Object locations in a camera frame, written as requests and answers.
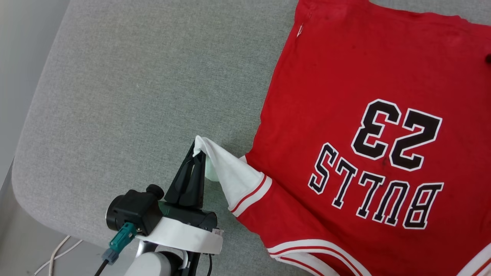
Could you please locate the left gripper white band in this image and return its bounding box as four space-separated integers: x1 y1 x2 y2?
106 142 224 256

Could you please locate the red basketball jersey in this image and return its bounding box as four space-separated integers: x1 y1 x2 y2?
193 0 491 276

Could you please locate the grey fabric sofa cushion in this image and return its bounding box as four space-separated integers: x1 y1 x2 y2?
12 0 491 276

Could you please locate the teal left camera connector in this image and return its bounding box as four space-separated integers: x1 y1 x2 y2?
102 222 138 265

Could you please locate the thin white floor cable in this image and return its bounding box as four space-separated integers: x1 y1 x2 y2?
48 235 72 276
34 240 84 276

